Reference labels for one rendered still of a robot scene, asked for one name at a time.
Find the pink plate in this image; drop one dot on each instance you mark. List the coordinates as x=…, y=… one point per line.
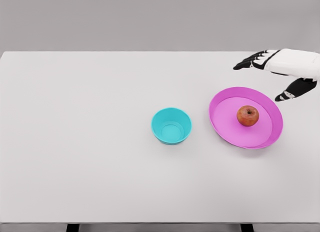
x=230, y=122

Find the red apple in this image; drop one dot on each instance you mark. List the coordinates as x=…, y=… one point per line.
x=247, y=116

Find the blue bowl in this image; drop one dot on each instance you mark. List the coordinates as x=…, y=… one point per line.
x=171, y=127

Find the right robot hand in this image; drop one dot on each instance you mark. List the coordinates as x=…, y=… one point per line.
x=287, y=63

